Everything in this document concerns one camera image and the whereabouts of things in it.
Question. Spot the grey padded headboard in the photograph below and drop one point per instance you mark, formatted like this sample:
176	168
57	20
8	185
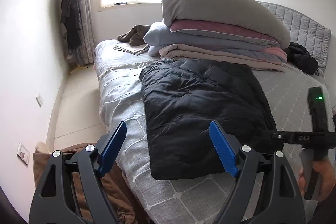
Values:
314	37

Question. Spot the grey patterned bed cover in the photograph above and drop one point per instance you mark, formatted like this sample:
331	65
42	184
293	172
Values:
194	200

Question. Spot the maroon folded quilt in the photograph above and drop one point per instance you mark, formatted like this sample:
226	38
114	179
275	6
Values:
220	30

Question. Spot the dark clothes on rack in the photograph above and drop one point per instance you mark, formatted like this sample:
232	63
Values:
71	19

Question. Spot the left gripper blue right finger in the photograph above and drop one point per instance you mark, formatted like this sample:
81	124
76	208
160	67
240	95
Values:
227	148

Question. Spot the grey folded duvet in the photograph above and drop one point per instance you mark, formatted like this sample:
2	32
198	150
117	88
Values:
248	14

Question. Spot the olive green garment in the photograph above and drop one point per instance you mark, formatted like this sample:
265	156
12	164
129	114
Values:
135	36

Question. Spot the low wall socket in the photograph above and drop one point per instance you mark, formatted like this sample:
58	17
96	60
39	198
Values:
23	153

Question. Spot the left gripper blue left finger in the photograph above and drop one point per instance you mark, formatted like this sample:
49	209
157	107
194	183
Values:
110	147

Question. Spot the black puffer jacket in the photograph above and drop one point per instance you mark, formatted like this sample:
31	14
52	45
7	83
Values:
182	98

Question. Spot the pink folded blanket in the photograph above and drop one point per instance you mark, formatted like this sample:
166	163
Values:
277	52

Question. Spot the beige folded blanket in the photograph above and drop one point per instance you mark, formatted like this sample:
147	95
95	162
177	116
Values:
191	52

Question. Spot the white wall socket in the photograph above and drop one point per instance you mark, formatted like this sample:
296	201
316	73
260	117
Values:
39	100

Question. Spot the blue-grey folded quilt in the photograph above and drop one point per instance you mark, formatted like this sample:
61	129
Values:
160	36

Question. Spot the person's right hand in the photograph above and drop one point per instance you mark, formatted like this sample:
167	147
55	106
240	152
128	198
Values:
316	179

